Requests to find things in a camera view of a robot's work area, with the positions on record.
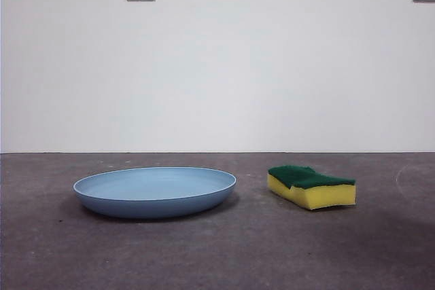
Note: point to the blue round plate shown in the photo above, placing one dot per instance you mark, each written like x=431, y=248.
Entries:
x=153, y=198

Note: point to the yellow sponge with green pad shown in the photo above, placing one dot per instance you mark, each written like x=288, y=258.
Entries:
x=323, y=196

